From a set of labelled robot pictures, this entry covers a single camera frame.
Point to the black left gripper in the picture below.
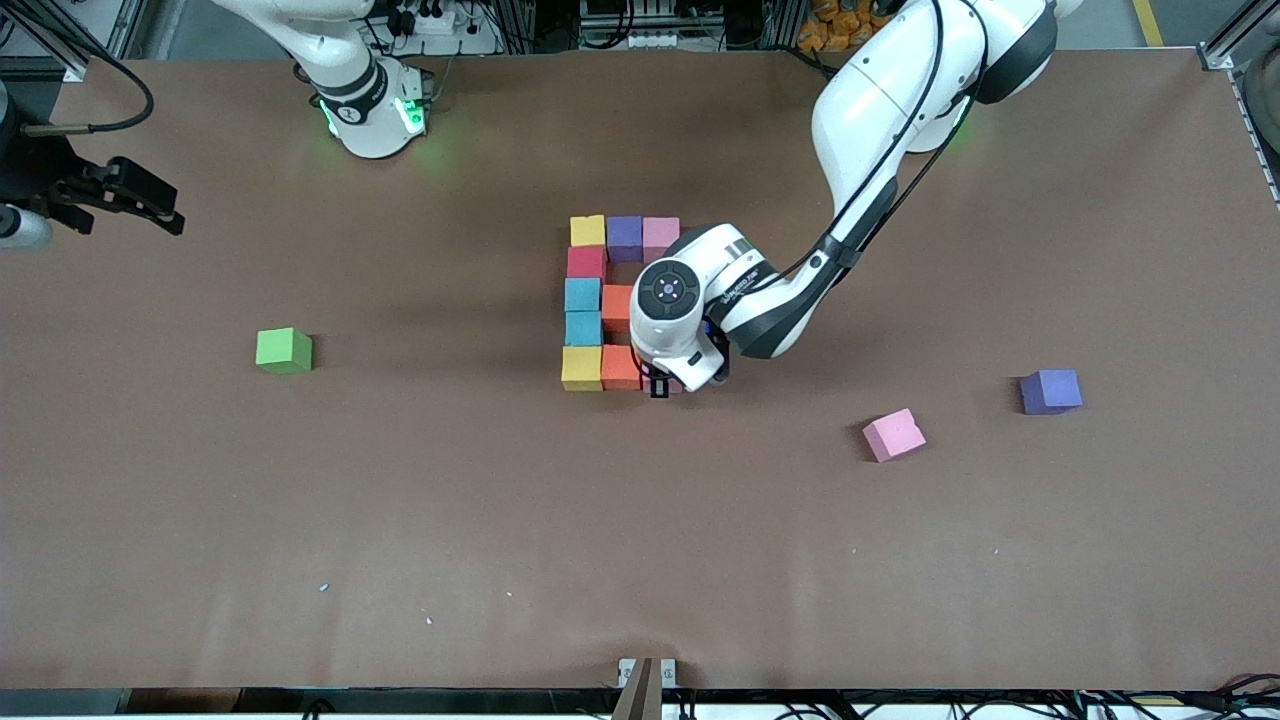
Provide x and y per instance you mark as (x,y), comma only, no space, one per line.
(653,387)

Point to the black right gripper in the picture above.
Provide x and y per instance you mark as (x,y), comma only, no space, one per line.
(40,168)

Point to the orange foam cube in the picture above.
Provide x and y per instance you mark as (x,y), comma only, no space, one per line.
(620,368)
(615,308)

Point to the yellow foam cube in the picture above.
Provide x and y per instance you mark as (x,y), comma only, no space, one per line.
(582,368)
(588,231)

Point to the cyan foam cube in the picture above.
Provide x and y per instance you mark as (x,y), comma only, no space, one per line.
(584,330)
(583,296)

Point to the red foam cube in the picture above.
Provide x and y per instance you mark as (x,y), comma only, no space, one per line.
(587,263)

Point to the purple foam cube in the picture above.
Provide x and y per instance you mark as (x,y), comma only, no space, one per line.
(625,238)
(1050,390)

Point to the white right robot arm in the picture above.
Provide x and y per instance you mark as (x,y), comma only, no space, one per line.
(365,125)

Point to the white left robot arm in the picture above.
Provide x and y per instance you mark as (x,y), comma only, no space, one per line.
(880,90)

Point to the paper table cover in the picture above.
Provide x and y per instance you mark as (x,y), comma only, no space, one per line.
(640,550)

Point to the green foam cube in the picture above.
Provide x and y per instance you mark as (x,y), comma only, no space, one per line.
(284,350)

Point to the pink foam cube with notch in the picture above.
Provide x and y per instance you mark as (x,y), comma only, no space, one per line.
(893,435)

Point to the white power strip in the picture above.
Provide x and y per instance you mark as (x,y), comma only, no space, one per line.
(655,40)
(432,18)

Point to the net bag of oranges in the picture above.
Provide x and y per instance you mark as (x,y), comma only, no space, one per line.
(830,25)

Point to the aluminium frame post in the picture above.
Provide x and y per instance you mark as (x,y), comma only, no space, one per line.
(1225,45)
(125,25)

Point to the grey metal clamp bracket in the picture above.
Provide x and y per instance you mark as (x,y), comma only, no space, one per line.
(647,685)

